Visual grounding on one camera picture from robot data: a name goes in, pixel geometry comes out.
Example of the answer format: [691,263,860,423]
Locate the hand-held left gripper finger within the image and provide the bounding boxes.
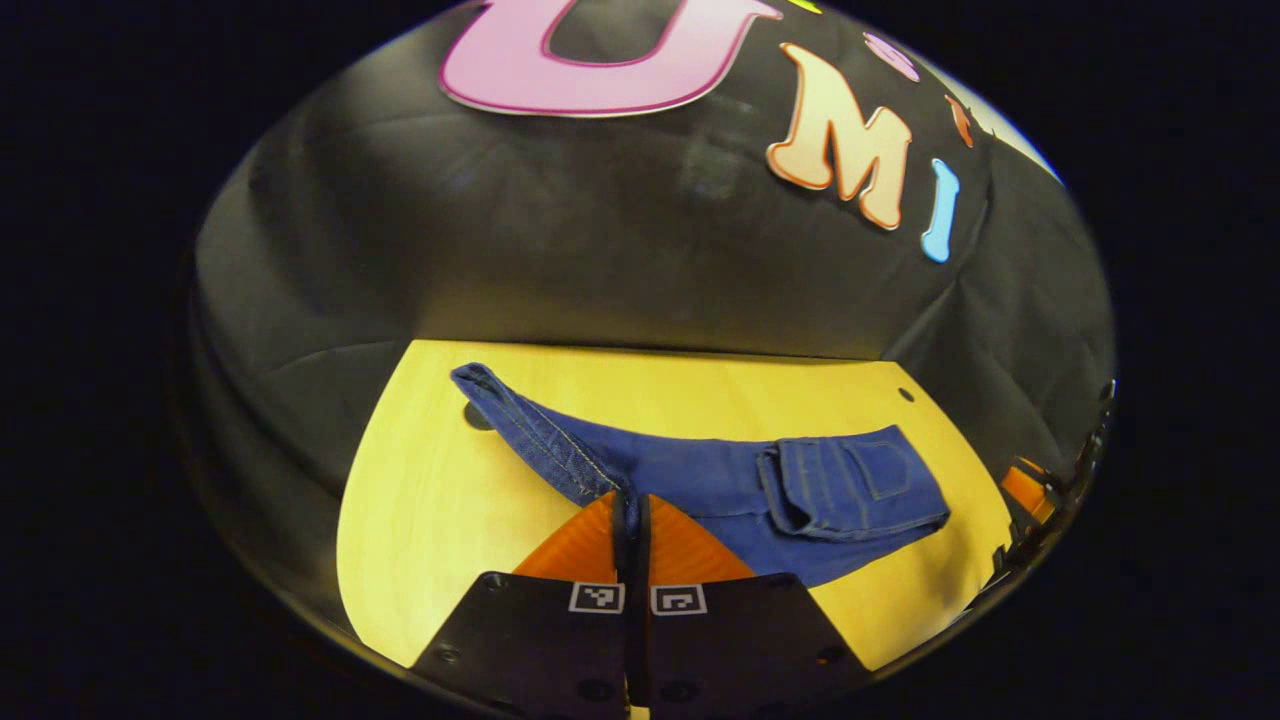
[410,490,631,720]
[632,492,871,720]

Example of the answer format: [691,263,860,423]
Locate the black backdrop cloth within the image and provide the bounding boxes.
[190,0,1118,601]

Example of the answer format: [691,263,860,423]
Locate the blue jeans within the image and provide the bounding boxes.
[450,362,951,588]

